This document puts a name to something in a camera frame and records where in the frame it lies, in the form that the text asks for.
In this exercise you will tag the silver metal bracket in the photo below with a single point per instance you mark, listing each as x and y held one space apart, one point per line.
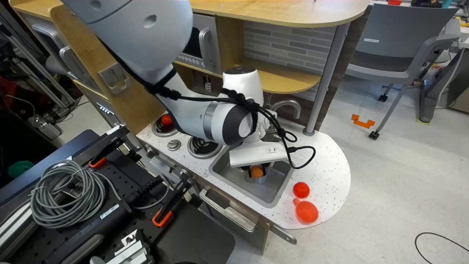
128 251

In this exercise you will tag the silver metal cup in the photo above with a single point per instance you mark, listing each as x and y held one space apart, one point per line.
258 180

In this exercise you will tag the red toy tomato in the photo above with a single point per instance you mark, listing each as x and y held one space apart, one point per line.
166 120

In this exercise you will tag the green round object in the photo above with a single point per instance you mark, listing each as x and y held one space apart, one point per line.
20 168

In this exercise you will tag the grey office chair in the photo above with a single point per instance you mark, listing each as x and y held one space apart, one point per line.
399 40

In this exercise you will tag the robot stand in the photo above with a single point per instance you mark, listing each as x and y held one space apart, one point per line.
121 212

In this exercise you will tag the silver tap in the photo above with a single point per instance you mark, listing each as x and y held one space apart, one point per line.
289 104

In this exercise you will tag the orange plastic bracket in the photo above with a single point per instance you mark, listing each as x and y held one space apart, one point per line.
362 123

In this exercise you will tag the silver stove knob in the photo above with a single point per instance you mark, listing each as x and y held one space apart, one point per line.
174 145

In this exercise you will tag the microwave door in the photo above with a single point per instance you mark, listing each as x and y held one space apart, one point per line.
205 51

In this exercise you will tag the orange ball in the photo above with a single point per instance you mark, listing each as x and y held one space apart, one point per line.
257 171

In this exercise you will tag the black stove burner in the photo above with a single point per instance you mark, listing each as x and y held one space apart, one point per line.
202 147
161 129

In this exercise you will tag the grey toy phone holder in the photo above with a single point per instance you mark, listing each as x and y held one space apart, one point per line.
114 79

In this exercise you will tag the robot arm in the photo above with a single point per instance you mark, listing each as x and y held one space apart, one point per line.
146 40

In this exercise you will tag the red plastic cup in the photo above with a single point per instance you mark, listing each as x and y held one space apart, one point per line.
301 190

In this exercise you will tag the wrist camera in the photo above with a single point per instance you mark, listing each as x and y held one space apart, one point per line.
256 154

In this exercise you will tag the red measuring cup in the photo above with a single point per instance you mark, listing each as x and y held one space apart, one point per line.
307 212

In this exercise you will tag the toy kitchen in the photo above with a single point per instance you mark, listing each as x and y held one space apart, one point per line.
293 11

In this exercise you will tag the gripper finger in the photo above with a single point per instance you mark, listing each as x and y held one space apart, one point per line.
247 169
267 167

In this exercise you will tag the grey sink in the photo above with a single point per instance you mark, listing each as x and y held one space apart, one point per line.
267 189

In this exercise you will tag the black clamp with orange grip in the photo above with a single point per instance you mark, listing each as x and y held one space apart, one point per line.
172 201
110 141

